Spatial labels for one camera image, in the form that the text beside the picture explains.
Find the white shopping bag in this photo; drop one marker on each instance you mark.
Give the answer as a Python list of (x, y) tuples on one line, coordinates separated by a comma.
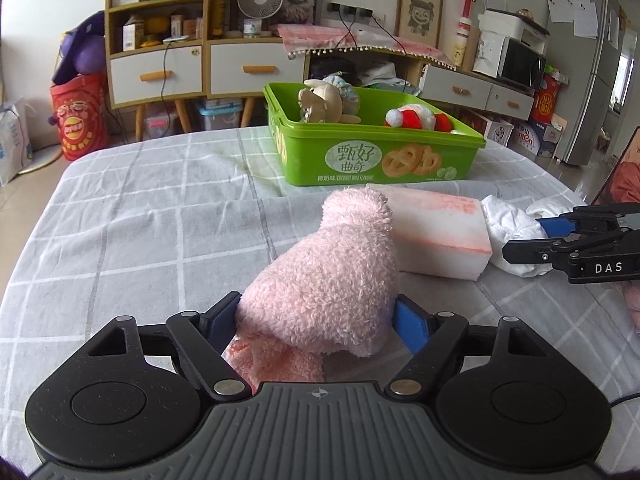
[(12, 140)]

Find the grey refrigerator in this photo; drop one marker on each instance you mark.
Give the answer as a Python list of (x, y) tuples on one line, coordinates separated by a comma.
[(580, 70)]

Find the yellow can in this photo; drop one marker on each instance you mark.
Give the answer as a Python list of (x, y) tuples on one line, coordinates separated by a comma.
[(218, 17)]

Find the santa plush toy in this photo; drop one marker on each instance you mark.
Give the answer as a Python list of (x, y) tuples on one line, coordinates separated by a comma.
[(415, 117)]

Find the white cloth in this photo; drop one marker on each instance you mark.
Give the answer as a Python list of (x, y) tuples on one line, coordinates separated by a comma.
[(550, 206), (510, 225)]

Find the long low wooden cabinet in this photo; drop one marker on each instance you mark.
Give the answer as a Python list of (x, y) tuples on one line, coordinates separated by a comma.
[(450, 85)]

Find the clear box with blue lid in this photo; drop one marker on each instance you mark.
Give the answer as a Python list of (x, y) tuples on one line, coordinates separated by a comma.
[(220, 116)]

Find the red printed bag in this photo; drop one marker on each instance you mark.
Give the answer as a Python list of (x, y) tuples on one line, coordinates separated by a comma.
[(77, 120)]

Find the framed cartoon girl picture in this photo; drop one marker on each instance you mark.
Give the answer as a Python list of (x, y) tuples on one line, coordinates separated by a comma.
[(419, 14)]

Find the small white carton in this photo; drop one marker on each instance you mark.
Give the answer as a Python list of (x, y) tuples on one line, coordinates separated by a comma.
[(133, 34)]

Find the pink fluffy sock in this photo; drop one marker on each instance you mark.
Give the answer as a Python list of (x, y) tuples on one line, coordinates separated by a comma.
[(325, 270)]

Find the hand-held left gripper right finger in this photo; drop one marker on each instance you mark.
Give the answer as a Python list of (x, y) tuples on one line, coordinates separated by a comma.
[(412, 325)]

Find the wooden shelf cabinet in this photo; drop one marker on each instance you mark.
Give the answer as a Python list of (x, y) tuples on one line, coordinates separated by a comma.
[(200, 25)]

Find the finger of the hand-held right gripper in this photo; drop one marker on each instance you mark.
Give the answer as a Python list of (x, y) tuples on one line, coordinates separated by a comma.
[(530, 252), (555, 225)]

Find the black microwave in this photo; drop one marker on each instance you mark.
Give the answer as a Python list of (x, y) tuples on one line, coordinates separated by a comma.
[(522, 64)]

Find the beige plush doll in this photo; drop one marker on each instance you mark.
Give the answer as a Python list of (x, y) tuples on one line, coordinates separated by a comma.
[(320, 100)]

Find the wall power sockets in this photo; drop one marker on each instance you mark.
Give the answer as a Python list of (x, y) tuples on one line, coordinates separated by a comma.
[(350, 10)]

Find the white sponge block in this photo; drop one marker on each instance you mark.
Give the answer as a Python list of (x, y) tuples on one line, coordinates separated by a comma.
[(440, 230)]

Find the white low cabinet drawer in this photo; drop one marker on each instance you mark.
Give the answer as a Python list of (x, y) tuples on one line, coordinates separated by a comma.
[(510, 102), (455, 85)]

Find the green plastic box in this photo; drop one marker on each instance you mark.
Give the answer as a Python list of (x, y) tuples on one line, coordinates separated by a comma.
[(310, 160)]

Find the white box with red print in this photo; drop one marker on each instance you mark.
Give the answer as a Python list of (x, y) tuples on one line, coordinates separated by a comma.
[(492, 129)]

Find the white appliance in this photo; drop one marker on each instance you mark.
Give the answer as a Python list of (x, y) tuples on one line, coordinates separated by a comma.
[(515, 22)]

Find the pink table runner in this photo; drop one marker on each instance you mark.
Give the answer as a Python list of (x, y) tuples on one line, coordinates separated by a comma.
[(320, 35)]

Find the purple plush toy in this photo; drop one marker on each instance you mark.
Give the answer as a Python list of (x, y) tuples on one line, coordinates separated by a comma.
[(82, 50)]

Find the small clear storage box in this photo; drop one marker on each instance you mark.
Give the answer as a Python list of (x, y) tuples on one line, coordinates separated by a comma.
[(160, 125)]

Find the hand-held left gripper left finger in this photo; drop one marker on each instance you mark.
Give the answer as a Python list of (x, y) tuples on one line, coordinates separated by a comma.
[(220, 322)]

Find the cream bottle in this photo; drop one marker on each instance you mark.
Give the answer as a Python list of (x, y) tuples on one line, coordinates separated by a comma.
[(462, 42)]

